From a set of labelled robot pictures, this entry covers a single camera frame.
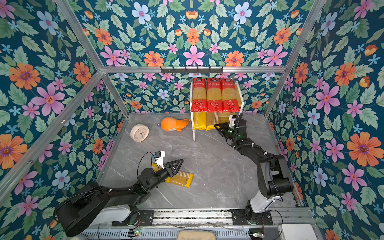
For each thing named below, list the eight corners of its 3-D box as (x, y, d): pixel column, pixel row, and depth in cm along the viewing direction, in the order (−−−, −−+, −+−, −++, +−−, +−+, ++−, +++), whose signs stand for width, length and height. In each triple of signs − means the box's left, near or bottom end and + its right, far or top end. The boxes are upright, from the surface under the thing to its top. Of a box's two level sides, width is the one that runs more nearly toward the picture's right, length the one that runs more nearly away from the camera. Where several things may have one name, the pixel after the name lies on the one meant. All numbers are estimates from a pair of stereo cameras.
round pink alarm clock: (133, 140, 106) (126, 129, 97) (147, 131, 111) (142, 120, 102) (137, 145, 103) (131, 135, 94) (151, 135, 108) (147, 125, 99)
